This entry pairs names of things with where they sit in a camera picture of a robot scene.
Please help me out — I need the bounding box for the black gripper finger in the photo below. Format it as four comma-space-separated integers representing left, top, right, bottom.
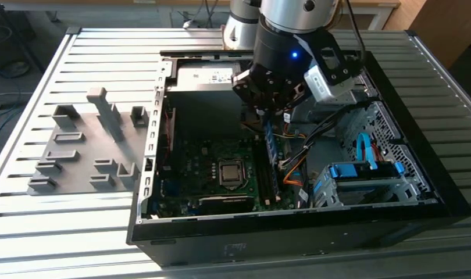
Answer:
271, 83, 311, 113
230, 69, 274, 123

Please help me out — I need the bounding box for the green RAM stick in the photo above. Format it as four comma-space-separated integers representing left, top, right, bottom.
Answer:
262, 117, 278, 165

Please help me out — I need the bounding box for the black RAM slot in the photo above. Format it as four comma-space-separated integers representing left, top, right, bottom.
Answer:
253, 136, 266, 204

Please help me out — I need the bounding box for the tall grey drive cage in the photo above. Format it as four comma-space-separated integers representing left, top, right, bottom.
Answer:
287, 58, 377, 124

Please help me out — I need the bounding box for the grey power supply unit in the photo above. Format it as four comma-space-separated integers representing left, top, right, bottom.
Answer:
165, 63, 245, 137

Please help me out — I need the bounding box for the blue carrier with disk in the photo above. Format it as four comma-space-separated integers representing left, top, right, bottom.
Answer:
326, 161, 405, 178

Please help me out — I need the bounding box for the silver CPU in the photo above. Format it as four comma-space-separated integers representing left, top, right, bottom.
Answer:
218, 162, 245, 183

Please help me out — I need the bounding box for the blue plastic latch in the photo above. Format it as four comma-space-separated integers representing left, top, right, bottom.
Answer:
313, 174, 329, 197

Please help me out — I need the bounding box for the green motherboard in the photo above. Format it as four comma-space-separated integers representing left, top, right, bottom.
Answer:
155, 136, 309, 217

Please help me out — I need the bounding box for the black CPU socket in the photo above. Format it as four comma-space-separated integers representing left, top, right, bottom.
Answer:
215, 158, 247, 190

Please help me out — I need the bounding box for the low grey drive cage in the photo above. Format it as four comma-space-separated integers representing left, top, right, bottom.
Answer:
311, 162, 429, 208

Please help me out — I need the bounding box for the black graphics card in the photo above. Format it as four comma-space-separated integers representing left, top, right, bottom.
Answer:
197, 194, 255, 216

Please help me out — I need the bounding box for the wooden cabinet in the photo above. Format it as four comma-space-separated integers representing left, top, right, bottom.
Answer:
385, 0, 471, 69

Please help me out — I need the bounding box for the grey parts rack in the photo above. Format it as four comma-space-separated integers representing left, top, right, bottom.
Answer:
26, 87, 150, 198

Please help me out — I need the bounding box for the black PC case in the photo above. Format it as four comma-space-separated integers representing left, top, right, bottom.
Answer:
125, 49, 471, 267

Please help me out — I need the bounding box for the dark wheeled cart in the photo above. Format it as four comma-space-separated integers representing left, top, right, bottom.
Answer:
0, 0, 37, 79

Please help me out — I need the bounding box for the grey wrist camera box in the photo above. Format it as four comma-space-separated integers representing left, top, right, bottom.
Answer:
295, 30, 359, 103

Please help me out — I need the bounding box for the black camera cable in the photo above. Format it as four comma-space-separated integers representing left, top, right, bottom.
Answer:
345, 0, 366, 62

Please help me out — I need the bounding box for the blue flat wire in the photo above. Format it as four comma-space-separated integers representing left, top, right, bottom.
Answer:
355, 132, 377, 171

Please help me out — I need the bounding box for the orange wire bundle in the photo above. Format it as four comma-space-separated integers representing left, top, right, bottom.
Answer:
282, 153, 309, 187

